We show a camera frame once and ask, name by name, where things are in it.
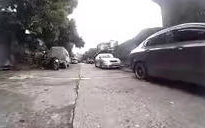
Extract silver car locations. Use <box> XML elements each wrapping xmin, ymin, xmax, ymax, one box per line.
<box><xmin>94</xmin><ymin>53</ymin><xmax>122</xmax><ymax>70</ymax></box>

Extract distant buildings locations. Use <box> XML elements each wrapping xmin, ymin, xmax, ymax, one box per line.
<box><xmin>95</xmin><ymin>39</ymin><xmax>119</xmax><ymax>55</ymax></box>

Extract vehicle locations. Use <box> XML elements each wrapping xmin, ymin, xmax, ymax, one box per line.
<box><xmin>70</xmin><ymin>56</ymin><xmax>80</xmax><ymax>65</ymax></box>

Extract grey concrete road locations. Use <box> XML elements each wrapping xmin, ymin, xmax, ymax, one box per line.
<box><xmin>0</xmin><ymin>62</ymin><xmax>205</xmax><ymax>128</ymax></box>

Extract dark hedge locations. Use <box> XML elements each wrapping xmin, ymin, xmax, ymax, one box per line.
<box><xmin>113</xmin><ymin>26</ymin><xmax>163</xmax><ymax>66</ymax></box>

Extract grey van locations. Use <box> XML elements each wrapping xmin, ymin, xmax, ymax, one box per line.
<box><xmin>47</xmin><ymin>46</ymin><xmax>72</xmax><ymax>69</ymax></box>

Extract dark motorcycle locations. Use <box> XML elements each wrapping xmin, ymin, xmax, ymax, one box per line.
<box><xmin>42</xmin><ymin>56</ymin><xmax>61</xmax><ymax>71</ymax></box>

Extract row of trees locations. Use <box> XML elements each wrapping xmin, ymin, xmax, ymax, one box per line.
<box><xmin>0</xmin><ymin>0</ymin><xmax>86</xmax><ymax>66</ymax></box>

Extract dark grey car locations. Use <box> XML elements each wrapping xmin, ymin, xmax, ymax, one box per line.
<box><xmin>128</xmin><ymin>22</ymin><xmax>205</xmax><ymax>88</ymax></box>

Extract grey building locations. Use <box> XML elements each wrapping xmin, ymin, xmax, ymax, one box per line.
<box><xmin>152</xmin><ymin>0</ymin><xmax>205</xmax><ymax>29</ymax></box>

